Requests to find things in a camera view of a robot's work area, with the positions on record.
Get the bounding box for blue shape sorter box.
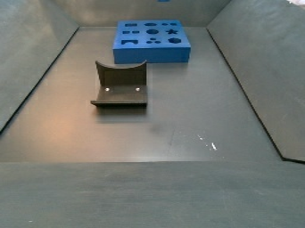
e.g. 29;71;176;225
112;20;191;64

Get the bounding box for black curved holder bracket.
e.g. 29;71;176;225
91;61;147;107

